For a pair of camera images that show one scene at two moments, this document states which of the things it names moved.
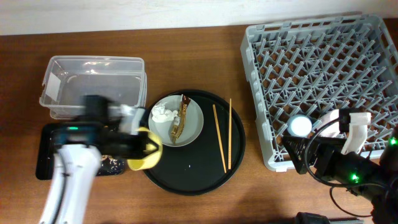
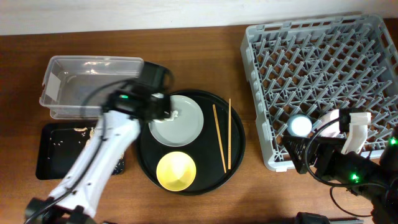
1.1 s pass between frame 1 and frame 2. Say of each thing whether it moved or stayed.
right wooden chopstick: stayed
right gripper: stayed
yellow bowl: moved
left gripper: moved
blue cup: stayed
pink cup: stayed
